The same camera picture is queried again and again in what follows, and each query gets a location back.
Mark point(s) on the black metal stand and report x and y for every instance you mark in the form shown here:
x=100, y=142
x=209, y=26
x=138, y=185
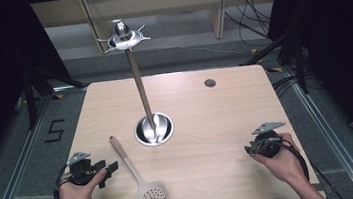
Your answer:
x=31, y=96
x=293, y=52

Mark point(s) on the round grey table grommet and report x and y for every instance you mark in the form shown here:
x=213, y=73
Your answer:
x=210, y=83

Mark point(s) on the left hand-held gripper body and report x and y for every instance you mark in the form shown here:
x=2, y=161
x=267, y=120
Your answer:
x=80, y=171

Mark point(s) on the person's right hand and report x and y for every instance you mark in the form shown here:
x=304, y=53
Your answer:
x=282, y=164

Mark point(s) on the stainless steel utensil stand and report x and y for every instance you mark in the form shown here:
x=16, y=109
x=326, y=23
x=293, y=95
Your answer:
x=142, y=93

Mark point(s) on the person's left hand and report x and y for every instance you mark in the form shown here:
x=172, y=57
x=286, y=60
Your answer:
x=75, y=196

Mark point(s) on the light wooden shelf frame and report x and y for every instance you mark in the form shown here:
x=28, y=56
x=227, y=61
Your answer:
x=153, y=1

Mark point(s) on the aluminium floor rail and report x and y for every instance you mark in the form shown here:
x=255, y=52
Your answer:
x=325, y=129
x=15, y=171

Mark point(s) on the yellow black floor tape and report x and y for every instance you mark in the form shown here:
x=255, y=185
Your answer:
x=254, y=51
x=58, y=96
x=273, y=69

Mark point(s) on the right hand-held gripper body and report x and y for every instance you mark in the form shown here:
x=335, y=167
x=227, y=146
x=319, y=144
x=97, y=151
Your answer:
x=268, y=142

